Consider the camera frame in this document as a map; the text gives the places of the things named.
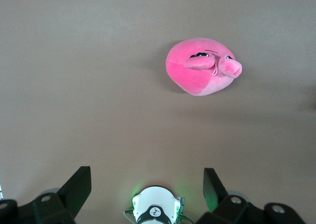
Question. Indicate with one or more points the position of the bright pink round plush toy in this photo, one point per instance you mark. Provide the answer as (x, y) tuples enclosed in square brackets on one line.
[(187, 78)]

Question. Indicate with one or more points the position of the brown table mat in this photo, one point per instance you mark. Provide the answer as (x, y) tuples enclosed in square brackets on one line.
[(74, 60)]

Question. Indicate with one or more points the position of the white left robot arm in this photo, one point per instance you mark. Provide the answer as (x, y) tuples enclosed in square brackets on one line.
[(155, 199)]

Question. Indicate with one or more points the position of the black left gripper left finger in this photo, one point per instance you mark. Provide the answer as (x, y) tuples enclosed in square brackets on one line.
[(72, 196)]

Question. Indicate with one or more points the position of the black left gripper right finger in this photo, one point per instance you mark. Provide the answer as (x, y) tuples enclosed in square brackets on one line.
[(214, 196)]

